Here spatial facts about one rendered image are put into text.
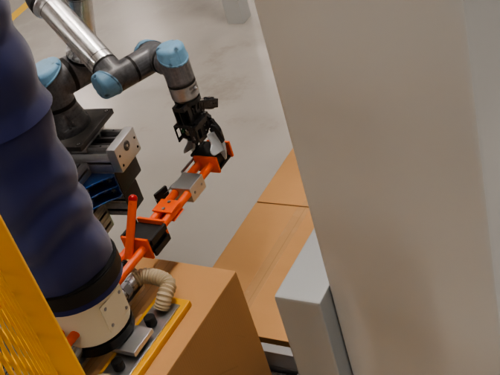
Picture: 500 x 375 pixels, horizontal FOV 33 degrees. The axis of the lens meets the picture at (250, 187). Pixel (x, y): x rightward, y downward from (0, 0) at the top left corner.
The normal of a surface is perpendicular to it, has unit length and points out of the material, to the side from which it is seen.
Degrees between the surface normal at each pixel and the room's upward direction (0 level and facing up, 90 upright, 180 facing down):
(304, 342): 90
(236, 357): 90
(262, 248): 0
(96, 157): 90
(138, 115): 0
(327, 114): 90
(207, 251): 0
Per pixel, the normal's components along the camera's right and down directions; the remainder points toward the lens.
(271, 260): -0.25, -0.79
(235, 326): 0.86, 0.09
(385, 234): -0.43, 0.61
